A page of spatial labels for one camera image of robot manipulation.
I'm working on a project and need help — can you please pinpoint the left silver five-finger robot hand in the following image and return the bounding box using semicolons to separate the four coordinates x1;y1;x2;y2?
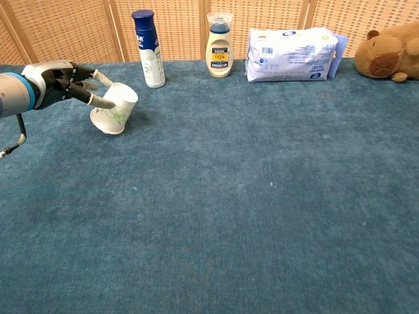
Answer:
21;60;116;111

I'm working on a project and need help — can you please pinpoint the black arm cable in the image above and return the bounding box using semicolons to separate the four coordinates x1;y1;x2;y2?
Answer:
0;113;27;160

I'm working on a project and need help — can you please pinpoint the blue table cloth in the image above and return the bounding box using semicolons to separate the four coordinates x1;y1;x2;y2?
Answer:
0;58;419;314

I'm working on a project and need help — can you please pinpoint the woven bamboo folding screen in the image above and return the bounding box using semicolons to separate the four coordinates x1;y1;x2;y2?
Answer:
0;0;419;65

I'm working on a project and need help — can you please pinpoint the small clear-lid bottle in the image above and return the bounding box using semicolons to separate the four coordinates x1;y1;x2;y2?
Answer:
206;12;234;79

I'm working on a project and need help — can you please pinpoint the brown capybara plush toy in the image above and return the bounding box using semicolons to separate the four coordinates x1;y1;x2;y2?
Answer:
354;21;419;82

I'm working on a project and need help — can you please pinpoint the white tissue pack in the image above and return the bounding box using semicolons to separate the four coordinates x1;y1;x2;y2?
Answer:
245;27;350;82

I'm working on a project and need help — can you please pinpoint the blue-capped white bottle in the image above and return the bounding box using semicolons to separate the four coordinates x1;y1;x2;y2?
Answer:
131;9;166;89

